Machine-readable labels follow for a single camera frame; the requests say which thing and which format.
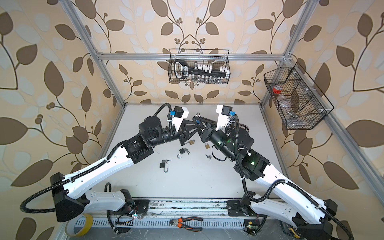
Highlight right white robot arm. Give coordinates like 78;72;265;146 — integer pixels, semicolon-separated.
193;115;354;240

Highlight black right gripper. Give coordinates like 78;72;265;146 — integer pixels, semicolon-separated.
195;116;237;163

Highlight side wire basket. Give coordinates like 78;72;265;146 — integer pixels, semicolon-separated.
264;63;335;130

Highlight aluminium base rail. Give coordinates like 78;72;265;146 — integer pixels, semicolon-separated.
132;198;262;219

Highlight back wire basket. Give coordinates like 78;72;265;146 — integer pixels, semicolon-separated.
168;48;231;85

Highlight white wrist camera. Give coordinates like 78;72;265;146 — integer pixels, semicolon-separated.
216;105;236;131
170;106;189;132

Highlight yellow black tape measure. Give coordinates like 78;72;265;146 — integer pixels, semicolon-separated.
288;227;301;239

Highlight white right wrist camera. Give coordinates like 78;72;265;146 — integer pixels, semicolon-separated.
216;105;236;131

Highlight orange black pliers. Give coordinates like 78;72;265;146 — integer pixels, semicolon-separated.
169;216;204;232

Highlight yellow tape roll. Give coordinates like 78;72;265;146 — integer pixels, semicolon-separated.
65;213;94;237

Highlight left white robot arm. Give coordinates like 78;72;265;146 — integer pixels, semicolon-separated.
20;103;198;223

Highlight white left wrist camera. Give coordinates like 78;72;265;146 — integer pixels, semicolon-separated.
170;106;189;132

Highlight black socket holder rail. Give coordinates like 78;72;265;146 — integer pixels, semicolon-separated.
173;60;231;80

